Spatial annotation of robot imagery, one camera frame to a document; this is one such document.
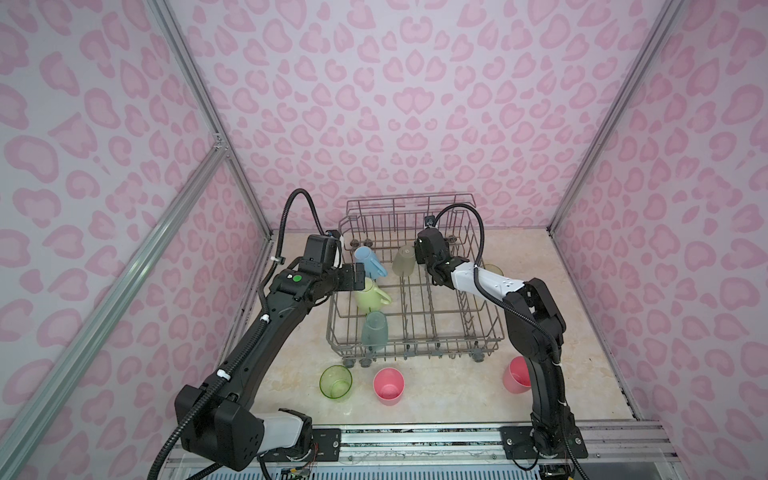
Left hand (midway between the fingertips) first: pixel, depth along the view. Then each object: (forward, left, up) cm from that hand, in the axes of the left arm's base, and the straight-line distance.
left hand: (350, 268), depth 79 cm
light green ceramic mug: (-1, -5, -14) cm, 15 cm away
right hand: (+19, -23, -10) cm, 32 cm away
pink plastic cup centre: (-23, -9, -24) cm, 34 cm away
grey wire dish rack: (0, -17, -21) cm, 27 cm away
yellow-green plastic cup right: (+11, -44, -16) cm, 49 cm away
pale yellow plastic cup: (+12, -15, -13) cm, 23 cm away
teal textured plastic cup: (-12, -6, -13) cm, 19 cm away
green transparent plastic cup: (-22, +5, -22) cm, 32 cm away
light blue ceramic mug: (+10, -5, -13) cm, 17 cm away
